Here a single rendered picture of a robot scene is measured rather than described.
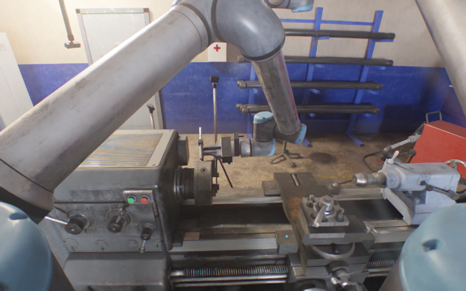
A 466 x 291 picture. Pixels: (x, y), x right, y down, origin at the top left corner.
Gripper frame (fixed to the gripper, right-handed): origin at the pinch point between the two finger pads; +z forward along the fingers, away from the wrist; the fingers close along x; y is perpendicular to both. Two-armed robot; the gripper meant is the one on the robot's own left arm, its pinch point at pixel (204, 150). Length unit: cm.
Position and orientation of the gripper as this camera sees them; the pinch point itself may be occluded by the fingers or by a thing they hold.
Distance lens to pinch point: 110.3
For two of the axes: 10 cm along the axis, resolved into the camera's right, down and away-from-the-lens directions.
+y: 0.2, 6.8, 7.3
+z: -10.0, 0.6, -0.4
